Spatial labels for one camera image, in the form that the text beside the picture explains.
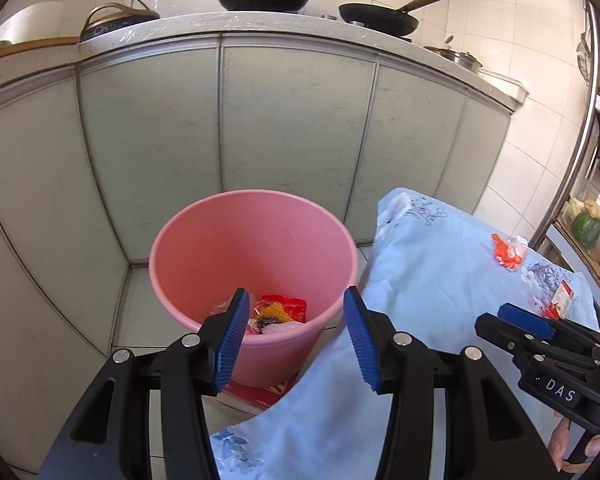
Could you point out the copper pot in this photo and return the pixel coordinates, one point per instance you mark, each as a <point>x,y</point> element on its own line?
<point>435,49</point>

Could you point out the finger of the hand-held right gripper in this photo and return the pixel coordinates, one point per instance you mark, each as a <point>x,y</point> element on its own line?
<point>525,319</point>
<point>500,332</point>

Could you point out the orange and white wrapper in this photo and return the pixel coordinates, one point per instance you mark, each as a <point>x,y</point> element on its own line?
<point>505,255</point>

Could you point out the black bristly scourer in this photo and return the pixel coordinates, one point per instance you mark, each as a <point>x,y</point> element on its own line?
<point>266,321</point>

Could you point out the steel pot with lid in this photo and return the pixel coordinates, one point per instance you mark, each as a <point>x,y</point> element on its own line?
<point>462,60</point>

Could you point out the pink plastic bucket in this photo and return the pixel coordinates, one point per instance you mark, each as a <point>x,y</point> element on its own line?
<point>255,240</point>

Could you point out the grey kitchen cabinet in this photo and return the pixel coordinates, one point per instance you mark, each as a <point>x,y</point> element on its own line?
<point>290,120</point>

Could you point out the red packet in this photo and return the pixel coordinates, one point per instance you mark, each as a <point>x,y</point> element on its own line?
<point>295,307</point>

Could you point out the metal shelf rack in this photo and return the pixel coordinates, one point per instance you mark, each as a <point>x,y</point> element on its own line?
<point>582,125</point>

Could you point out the ginger root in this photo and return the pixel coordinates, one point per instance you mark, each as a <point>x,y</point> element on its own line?
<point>595,208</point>

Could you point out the light blue floral tablecloth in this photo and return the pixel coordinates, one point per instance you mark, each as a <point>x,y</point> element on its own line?
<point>430,270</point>

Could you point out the red and white carton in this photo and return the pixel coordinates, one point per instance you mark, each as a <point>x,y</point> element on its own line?
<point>562,300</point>

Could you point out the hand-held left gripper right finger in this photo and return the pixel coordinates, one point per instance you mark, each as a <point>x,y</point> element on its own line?
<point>362,340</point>

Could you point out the black frying pan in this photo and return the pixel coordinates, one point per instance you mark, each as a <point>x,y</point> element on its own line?
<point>380,19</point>

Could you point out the red flat box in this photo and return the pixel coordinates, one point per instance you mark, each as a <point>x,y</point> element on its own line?
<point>260,396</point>

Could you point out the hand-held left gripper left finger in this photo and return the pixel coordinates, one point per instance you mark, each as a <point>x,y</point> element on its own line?
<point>232,340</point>

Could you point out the person's right hand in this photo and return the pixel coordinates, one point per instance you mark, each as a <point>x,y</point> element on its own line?
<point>560,442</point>

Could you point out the green squash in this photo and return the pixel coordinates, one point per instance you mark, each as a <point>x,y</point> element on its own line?
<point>587,230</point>

